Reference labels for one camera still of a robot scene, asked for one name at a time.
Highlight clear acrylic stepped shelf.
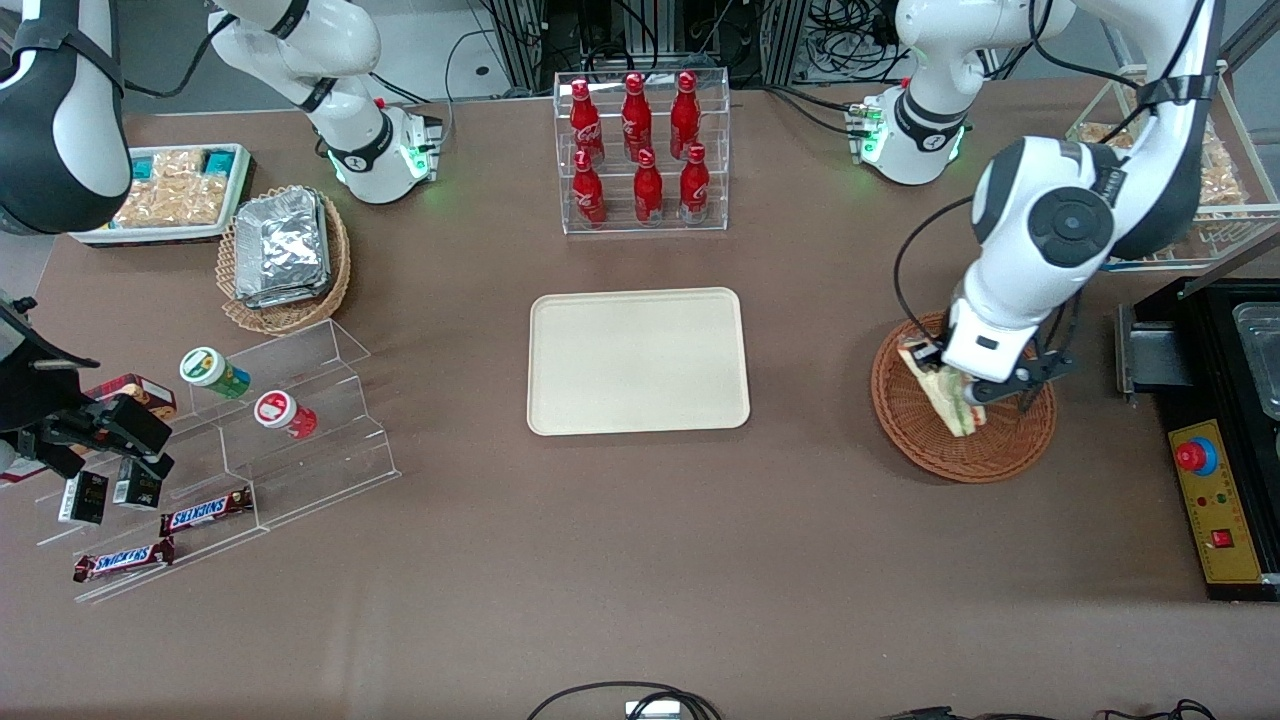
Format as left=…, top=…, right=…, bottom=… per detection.
left=35, top=318, right=401, bottom=604

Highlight red brown chocolate box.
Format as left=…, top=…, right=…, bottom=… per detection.
left=85, top=373, right=178, bottom=421

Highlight brown round wicker basket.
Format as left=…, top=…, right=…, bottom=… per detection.
left=871, top=311, right=1057, bottom=485

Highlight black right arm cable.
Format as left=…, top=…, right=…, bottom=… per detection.
left=118, top=14, right=237, bottom=100

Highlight silver foil packet stack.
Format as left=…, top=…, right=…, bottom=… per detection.
left=233, top=188, right=331, bottom=309

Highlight steel pan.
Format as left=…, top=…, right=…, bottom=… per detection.
left=1232, top=302, right=1280, bottom=421

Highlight red cola bottle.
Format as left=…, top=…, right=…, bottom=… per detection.
left=570, top=79, right=605, bottom=166
left=634, top=148, right=664, bottom=224
left=680, top=143, right=711, bottom=223
left=622, top=72, right=653, bottom=161
left=572, top=150, right=607, bottom=227
left=670, top=71, right=701, bottom=159

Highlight beige plastic tray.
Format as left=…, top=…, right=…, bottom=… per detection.
left=527, top=287, right=751, bottom=437

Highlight triangle sandwich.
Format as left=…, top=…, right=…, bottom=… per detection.
left=898, top=340, right=987, bottom=439

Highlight white wire rack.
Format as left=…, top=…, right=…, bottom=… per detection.
left=1065, top=60, right=1280, bottom=271

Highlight aluminium frame with cables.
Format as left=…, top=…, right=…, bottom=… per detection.
left=480, top=0, right=901, bottom=96

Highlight black machine housing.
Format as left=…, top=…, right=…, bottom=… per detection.
left=1115, top=275, right=1280, bottom=603

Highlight red lid snack cup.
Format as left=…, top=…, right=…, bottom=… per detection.
left=253, top=390, right=318, bottom=439

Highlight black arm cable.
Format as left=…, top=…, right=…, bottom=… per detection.
left=892, top=0, right=1216, bottom=349
left=118, top=14, right=237, bottom=100

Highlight small black box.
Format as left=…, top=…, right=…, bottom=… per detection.
left=58, top=470, right=109, bottom=526
left=112, top=462, right=163, bottom=511

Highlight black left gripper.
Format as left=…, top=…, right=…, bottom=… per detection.
left=905, top=338, right=1004, bottom=409

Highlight green lid snack cup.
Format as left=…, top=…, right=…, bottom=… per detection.
left=180, top=346, right=251, bottom=399

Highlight clear bagged nut snacks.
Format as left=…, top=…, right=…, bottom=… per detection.
left=115, top=149, right=231, bottom=229

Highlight grey metal bracket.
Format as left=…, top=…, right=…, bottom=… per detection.
left=1115, top=303, right=1196, bottom=401

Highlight brown snickers bar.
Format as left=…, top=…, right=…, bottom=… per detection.
left=72, top=538, right=176, bottom=583
left=160, top=487, right=254, bottom=536

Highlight light tan wicker basket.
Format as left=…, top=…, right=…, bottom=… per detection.
left=217, top=185, right=352, bottom=336

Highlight black looped floor cable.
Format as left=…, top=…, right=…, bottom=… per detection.
left=527, top=682, right=723, bottom=720

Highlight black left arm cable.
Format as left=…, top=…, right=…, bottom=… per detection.
left=892, top=0, right=1216, bottom=349

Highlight white snack tray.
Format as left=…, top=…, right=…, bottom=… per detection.
left=70, top=143, right=253, bottom=247

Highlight clear acrylic bottle rack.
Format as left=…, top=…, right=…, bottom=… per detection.
left=554, top=68, right=731, bottom=236

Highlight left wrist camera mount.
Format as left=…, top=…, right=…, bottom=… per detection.
left=990, top=345, right=1079, bottom=414

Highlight yellow control panel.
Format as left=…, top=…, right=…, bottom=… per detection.
left=1168, top=418, right=1263, bottom=584

